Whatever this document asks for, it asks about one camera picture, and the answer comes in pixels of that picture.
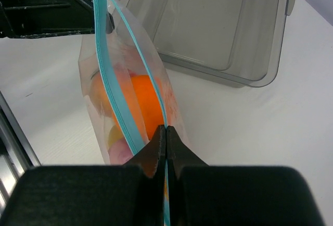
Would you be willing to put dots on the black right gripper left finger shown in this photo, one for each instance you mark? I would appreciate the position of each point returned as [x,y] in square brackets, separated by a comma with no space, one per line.
[129,194]

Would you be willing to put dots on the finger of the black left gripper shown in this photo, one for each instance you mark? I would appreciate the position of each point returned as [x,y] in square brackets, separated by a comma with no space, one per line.
[35,19]

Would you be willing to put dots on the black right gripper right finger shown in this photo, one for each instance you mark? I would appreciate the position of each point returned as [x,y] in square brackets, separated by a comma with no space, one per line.
[200,194]

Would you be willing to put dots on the orange fake orange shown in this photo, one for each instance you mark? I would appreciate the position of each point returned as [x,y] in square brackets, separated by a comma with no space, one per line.
[146,97]

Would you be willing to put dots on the clear zip top bag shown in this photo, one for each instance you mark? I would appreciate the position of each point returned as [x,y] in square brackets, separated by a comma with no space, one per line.
[120,46]

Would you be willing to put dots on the clear grey plastic container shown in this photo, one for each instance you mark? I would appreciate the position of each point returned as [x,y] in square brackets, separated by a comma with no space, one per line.
[232,42]

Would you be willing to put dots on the pink fake peach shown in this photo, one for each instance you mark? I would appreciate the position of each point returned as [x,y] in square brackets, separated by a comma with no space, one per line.
[119,152]

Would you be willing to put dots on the yellow fake pear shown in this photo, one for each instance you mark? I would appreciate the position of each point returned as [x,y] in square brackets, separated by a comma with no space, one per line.
[114,135]

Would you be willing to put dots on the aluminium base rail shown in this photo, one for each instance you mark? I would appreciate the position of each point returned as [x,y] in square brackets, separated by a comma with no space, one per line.
[17,155]

